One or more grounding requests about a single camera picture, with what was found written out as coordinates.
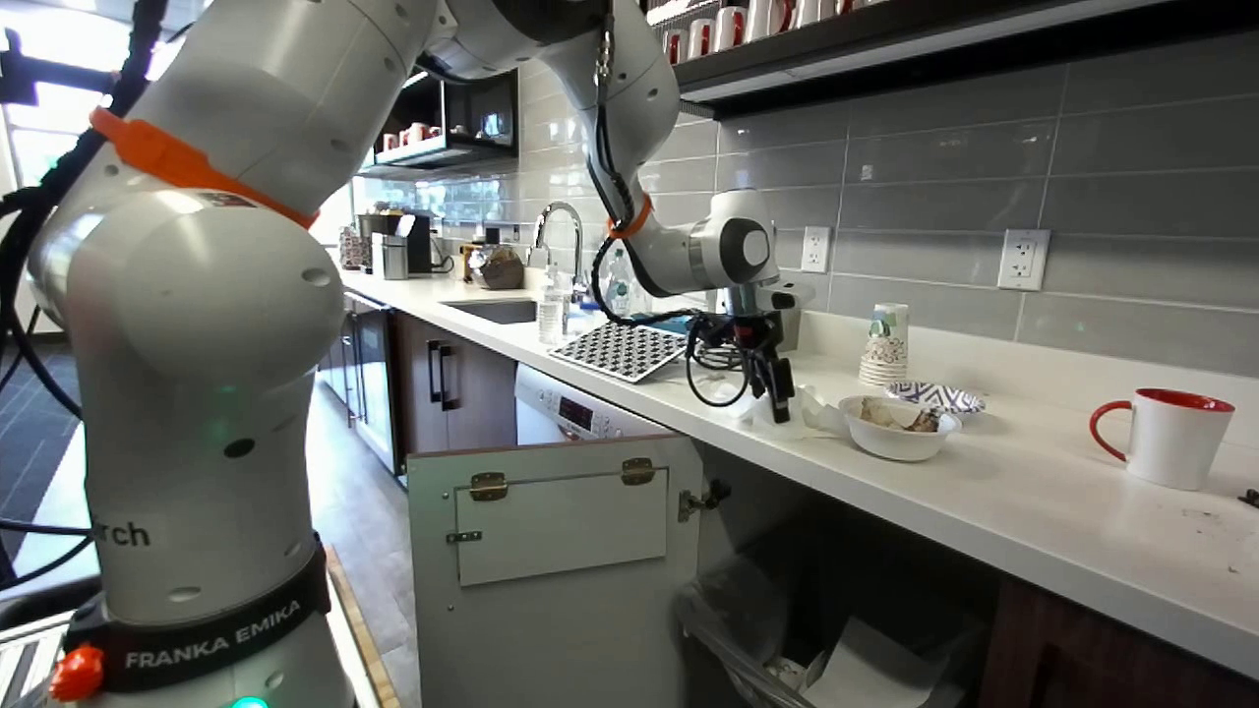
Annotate wall power outlet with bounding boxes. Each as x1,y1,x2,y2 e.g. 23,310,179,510
996,227,1051,290

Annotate white bowl with food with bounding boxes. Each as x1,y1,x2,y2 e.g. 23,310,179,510
842,399,957,466

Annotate clear plastic water bottle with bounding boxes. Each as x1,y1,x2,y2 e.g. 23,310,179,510
539,272,570,350

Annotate small patterned paper cup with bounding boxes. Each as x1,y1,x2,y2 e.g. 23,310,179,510
859,304,911,391

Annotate patterned small plate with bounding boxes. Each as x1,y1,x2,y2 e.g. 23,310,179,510
888,382,987,417

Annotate red white mug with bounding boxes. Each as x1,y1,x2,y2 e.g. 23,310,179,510
1086,384,1235,492

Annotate chrome sink faucet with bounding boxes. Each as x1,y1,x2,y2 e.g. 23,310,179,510
532,202,585,298

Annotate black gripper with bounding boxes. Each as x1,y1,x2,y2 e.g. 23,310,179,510
715,282,804,426

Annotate open cabinet door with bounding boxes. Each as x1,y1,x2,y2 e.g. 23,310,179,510
408,436,699,708

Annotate checkered black white mat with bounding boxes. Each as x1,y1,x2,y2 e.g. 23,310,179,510
559,324,684,384

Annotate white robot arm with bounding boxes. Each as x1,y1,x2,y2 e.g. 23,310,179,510
21,0,770,708

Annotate white light switch plate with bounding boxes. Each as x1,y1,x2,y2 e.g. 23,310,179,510
799,227,831,272

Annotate dark wall shelf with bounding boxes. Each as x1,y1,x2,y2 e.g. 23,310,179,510
676,0,1259,116

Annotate white paper towel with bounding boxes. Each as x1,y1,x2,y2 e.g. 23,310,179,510
797,391,845,436

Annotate stainless dishwasher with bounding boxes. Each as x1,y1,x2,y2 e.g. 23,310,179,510
516,366,663,445

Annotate grey trash bin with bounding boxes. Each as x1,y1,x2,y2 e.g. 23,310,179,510
673,526,987,708

